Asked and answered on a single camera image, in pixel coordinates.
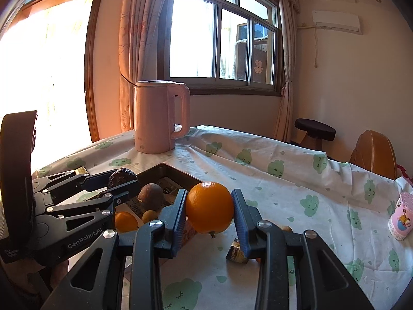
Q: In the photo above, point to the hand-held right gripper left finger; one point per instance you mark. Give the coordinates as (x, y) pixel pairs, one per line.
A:
(177, 219)

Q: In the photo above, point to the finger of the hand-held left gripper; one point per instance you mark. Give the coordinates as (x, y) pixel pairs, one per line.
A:
(96, 201)
(71, 179)

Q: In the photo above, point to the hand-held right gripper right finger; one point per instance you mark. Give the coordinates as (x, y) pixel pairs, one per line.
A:
(241, 219)

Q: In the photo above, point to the small yellow-brown round fruit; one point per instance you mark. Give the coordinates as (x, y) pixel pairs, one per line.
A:
(150, 216)
(286, 229)

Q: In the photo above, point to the purple passion fruit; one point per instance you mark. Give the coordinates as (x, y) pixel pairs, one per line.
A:
(150, 197)

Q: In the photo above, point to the dark brown wrinkled fruit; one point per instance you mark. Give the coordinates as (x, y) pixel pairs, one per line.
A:
(122, 176)

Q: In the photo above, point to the brown wrapped snack roll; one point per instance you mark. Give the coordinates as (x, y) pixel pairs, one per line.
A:
(236, 252)

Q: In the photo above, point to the white green-print tablecloth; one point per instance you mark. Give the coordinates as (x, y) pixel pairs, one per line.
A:
(290, 193)

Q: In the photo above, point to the pink electric kettle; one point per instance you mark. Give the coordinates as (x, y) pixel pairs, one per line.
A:
(155, 119)

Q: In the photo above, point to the balcony glass door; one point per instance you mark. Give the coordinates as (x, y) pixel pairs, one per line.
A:
(48, 71)

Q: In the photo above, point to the dark round wooden stool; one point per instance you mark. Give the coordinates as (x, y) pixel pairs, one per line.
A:
(314, 127)

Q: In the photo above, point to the pink patterned curtain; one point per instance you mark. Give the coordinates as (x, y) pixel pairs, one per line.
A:
(135, 55)

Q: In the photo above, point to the brown leather armchair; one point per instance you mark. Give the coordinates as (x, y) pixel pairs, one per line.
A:
(374, 155)

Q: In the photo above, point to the pale window decal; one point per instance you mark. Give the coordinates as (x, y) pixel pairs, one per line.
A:
(258, 67)

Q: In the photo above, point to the pale tied curtain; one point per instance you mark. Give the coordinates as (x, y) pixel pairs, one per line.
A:
(287, 71)

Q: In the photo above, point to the pink cartoon cup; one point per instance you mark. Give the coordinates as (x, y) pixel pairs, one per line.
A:
(401, 216)

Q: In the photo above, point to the red floral cushion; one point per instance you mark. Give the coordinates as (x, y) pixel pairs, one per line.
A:
(404, 171)

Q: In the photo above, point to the sliding glass window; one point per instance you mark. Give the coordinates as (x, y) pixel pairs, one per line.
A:
(222, 35)

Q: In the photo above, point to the air conditioner pipe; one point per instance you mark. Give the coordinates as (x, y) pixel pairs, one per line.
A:
(316, 46)

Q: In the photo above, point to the white air conditioner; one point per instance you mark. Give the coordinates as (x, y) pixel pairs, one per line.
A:
(337, 22)

